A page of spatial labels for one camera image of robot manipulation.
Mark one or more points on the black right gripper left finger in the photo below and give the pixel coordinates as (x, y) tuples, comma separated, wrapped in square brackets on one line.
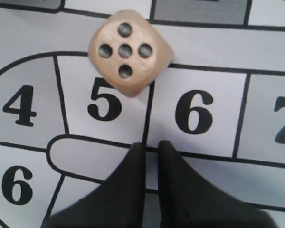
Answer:
[(117, 203)]

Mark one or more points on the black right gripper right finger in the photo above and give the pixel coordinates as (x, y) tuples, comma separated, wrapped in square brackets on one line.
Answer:
[(187, 200)]

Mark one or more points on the printed paper game board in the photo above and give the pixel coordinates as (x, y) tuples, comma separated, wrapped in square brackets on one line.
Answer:
[(63, 129)]

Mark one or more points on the beige wooden die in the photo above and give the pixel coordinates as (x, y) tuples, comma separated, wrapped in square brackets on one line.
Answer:
[(129, 52)]

